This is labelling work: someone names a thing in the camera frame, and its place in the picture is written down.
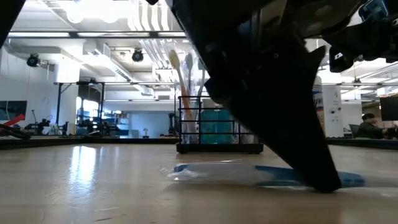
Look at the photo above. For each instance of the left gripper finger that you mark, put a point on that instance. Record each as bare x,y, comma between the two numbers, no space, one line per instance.
280,124

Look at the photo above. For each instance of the clear-wrapped toothbrush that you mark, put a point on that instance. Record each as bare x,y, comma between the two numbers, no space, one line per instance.
189,62
202,81

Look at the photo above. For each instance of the blue toothbrush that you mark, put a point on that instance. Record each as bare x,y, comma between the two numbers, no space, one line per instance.
217,174

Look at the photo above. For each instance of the orange toothbrush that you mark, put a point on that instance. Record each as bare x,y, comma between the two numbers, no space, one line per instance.
182,87

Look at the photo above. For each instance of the background black robot arm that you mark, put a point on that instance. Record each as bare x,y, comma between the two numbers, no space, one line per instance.
40,126

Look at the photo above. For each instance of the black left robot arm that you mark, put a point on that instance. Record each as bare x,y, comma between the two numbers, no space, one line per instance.
7,15

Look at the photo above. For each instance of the Lysol wipes canister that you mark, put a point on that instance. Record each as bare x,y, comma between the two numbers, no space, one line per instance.
318,105

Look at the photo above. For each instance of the person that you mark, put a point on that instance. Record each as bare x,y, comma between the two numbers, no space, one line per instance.
368,130

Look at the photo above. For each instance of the dark wall monitor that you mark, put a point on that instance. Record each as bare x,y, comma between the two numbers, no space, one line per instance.
14,107
390,109

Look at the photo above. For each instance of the black ceiling camera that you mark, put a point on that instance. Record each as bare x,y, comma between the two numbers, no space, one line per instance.
32,60
137,55

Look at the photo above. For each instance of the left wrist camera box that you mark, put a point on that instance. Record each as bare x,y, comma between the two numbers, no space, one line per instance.
367,40

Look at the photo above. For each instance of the black metal rack frame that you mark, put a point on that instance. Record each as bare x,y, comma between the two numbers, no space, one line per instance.
58,102

